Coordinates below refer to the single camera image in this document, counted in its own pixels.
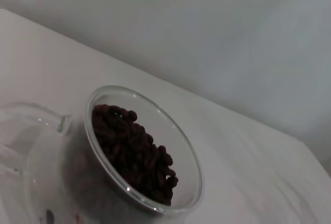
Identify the spilled coffee bean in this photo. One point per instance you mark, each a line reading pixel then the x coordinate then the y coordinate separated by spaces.
pixel 49 216

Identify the clear glass cup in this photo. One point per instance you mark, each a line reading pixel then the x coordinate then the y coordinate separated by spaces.
pixel 168 136

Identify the pile of coffee beans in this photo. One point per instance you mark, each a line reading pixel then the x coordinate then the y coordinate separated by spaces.
pixel 129 151

